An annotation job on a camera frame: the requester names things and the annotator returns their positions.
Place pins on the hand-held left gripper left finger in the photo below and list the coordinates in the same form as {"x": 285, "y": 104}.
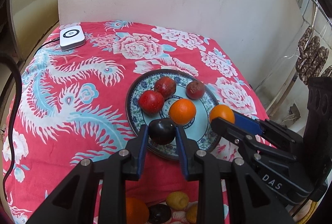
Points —
{"x": 142, "y": 156}

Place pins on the mottled red pomegranate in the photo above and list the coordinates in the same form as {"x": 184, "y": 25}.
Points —
{"x": 166, "y": 86}

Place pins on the small shrivelled red pomegranate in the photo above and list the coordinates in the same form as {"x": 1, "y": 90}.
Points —
{"x": 195, "y": 89}

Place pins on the blue patterned ceramic plate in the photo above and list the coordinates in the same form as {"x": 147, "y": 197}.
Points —
{"x": 201, "y": 130}

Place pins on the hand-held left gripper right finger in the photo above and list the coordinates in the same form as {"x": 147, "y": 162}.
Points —
{"x": 182, "y": 156}

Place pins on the brownish yellow lime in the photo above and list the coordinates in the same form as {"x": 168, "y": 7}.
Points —
{"x": 192, "y": 213}
{"x": 177, "y": 199}

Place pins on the white square device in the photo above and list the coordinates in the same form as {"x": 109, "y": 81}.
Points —
{"x": 71, "y": 37}

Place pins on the orange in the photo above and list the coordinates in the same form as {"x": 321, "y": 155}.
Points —
{"x": 220, "y": 111}
{"x": 136, "y": 211}
{"x": 182, "y": 111}

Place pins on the dark purple mangosteen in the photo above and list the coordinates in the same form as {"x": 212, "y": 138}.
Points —
{"x": 162, "y": 133}
{"x": 158, "y": 215}

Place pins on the red floral tablecloth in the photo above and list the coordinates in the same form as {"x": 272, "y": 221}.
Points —
{"x": 77, "y": 89}

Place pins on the smooth red pomegranate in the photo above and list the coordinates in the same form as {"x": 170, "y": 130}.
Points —
{"x": 150, "y": 102}

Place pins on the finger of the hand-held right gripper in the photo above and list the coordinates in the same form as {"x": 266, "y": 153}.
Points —
{"x": 228, "y": 130}
{"x": 246, "y": 122}

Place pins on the metal rack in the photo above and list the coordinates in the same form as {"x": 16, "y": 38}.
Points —
{"x": 282, "y": 93}

